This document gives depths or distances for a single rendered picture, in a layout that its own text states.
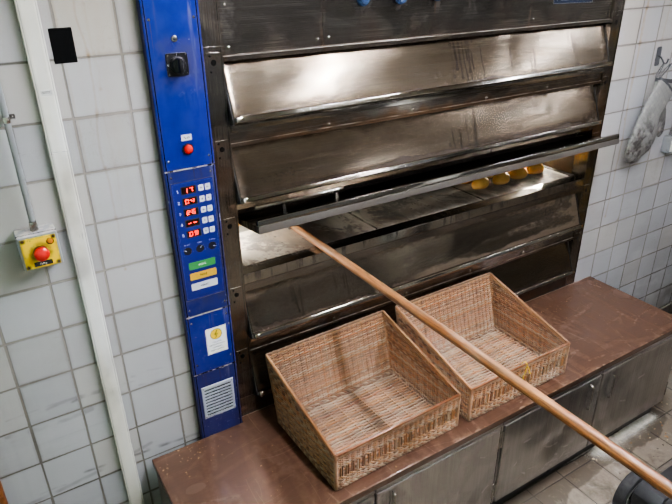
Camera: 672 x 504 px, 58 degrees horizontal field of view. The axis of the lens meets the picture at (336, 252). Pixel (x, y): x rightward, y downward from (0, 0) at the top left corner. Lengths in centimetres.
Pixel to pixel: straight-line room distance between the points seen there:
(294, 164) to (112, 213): 61
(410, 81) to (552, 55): 75
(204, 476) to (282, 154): 112
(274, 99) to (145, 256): 63
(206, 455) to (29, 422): 59
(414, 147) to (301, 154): 48
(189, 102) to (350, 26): 61
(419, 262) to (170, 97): 126
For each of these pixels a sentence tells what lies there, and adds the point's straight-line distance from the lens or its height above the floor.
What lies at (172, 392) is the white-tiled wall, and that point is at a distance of 224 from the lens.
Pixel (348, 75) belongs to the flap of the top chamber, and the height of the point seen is 180.
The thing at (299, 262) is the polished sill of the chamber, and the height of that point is 117.
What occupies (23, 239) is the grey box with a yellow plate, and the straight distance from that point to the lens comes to 179.
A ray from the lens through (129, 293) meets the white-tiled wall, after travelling 199.
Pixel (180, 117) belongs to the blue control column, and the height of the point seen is 175.
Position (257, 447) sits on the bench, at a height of 58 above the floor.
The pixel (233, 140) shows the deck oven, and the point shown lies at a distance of 194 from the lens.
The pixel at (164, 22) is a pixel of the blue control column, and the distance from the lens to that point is 179.
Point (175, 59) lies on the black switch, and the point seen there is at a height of 192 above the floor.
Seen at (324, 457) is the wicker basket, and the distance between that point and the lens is 211.
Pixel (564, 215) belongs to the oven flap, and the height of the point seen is 101.
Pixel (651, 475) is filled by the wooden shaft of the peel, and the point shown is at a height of 119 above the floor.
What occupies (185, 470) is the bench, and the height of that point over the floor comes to 58.
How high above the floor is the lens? 216
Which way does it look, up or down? 26 degrees down
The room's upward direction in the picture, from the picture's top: 1 degrees counter-clockwise
